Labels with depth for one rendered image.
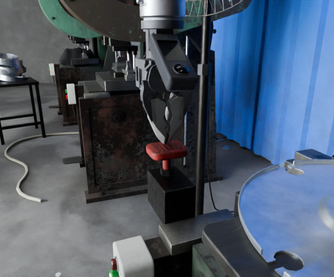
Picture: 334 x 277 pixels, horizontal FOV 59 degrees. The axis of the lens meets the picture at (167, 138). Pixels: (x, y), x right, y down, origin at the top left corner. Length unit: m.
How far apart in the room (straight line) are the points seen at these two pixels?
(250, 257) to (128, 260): 0.26
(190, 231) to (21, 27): 6.41
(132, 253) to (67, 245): 1.09
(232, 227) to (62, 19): 3.00
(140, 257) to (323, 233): 0.28
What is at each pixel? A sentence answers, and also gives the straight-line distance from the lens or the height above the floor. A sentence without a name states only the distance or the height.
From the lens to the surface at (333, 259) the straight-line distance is 0.29.
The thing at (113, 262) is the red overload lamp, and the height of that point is 0.62.
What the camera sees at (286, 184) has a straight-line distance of 0.39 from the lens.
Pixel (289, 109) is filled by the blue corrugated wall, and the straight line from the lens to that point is 2.25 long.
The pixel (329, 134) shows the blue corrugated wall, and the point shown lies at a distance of 2.00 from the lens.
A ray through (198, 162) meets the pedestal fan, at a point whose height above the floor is 0.45.
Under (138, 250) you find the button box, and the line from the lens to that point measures 0.51.
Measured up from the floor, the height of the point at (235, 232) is 0.78.
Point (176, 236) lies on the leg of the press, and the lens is 0.51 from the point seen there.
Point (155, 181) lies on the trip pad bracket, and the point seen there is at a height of 0.70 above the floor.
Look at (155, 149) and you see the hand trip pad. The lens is 0.53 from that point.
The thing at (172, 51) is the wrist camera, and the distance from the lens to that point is 0.47.
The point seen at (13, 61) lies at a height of 0.73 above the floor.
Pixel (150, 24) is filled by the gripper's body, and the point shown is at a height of 0.97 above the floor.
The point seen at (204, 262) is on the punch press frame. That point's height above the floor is 0.64.
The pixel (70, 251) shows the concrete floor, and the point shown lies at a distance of 1.54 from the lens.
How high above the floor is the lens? 0.95
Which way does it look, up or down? 19 degrees down
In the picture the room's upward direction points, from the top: straight up
